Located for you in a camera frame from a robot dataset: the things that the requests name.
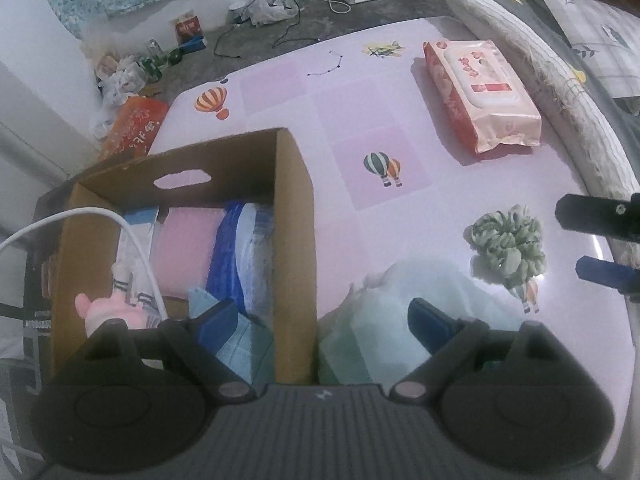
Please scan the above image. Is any green glass bottle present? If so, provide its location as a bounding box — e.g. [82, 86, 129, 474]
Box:
[142, 39, 185, 82]

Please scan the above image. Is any black floor cable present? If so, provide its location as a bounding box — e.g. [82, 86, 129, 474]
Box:
[214, 0, 322, 59]

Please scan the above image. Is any pile of white plastic bags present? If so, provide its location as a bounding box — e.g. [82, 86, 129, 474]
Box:
[91, 51, 152, 140]

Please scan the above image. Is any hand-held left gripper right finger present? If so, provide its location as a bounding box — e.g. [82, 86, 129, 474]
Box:
[387, 297, 562, 405]

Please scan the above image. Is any blue wet wipes packet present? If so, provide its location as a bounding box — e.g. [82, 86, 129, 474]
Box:
[206, 200, 277, 322]

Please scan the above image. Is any white rolled bolster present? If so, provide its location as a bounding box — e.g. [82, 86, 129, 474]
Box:
[442, 0, 640, 202]

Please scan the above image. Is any red wet wipes pack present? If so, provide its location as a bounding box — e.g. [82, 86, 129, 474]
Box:
[422, 39, 544, 155]

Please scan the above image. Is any white cable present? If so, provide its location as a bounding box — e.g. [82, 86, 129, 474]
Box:
[0, 207, 172, 328]

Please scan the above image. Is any white plastic bag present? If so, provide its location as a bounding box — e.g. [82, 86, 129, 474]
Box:
[247, 0, 302, 27]

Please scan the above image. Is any pink plush toy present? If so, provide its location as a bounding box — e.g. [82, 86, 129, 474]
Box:
[74, 259, 167, 337]

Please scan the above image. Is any orange plastic bag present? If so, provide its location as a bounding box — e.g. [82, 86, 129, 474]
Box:
[99, 96, 169, 162]

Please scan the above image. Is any green scrunchie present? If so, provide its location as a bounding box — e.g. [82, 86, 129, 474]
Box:
[464, 204, 547, 290]

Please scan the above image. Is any grey bed sheet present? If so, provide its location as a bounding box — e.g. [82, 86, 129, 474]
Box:
[470, 0, 640, 128]

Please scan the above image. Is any clear bag of green cloth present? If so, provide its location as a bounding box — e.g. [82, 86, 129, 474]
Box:
[317, 259, 522, 387]

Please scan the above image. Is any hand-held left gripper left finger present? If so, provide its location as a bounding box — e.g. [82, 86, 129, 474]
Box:
[82, 299, 256, 405]

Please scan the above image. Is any white printed blanket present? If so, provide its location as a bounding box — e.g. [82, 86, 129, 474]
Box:
[517, 0, 640, 100]

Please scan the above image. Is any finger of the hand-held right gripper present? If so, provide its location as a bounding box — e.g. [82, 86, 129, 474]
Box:
[575, 256, 640, 304]
[555, 192, 640, 242]

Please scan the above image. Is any white and blue pack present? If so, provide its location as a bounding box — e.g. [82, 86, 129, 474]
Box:
[117, 205, 162, 307]

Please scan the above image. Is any small red box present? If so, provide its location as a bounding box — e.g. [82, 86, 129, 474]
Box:
[172, 12, 207, 47]

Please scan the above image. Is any pink balloon-print mat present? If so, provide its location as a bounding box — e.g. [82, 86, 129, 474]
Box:
[147, 15, 630, 480]

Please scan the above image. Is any pink cloth in box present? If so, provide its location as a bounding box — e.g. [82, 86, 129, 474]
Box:
[154, 207, 227, 302]

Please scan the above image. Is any light blue cloth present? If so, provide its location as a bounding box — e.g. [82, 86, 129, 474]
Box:
[187, 287, 277, 387]

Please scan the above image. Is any brown cardboard box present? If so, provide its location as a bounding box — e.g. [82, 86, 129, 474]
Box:
[32, 127, 319, 387]

